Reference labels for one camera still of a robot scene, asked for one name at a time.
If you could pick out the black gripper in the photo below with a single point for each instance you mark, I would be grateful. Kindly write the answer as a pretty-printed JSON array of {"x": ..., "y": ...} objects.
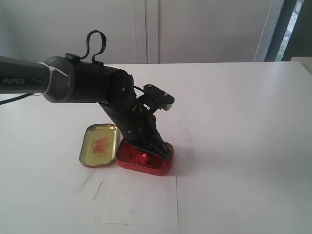
[{"x": 137, "y": 125}]

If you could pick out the red stamp block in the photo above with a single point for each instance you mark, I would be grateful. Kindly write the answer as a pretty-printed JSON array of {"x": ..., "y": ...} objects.
[{"x": 144, "y": 159}]

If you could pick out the red ink tin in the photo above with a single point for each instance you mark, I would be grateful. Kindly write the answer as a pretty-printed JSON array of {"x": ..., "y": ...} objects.
[{"x": 131, "y": 158}]

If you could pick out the white paper sheet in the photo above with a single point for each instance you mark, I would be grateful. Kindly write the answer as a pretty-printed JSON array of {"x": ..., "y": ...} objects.
[{"x": 134, "y": 198}]

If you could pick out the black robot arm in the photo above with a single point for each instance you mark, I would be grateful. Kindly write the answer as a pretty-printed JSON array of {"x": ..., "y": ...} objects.
[{"x": 69, "y": 80}]

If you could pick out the gold tin lid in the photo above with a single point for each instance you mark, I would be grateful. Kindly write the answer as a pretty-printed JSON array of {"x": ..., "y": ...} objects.
[{"x": 99, "y": 145}]

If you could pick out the beige side table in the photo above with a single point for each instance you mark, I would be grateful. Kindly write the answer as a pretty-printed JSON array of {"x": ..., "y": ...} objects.
[{"x": 305, "y": 61}]

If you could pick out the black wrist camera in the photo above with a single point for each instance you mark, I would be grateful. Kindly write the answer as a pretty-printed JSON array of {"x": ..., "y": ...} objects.
[{"x": 155, "y": 98}]

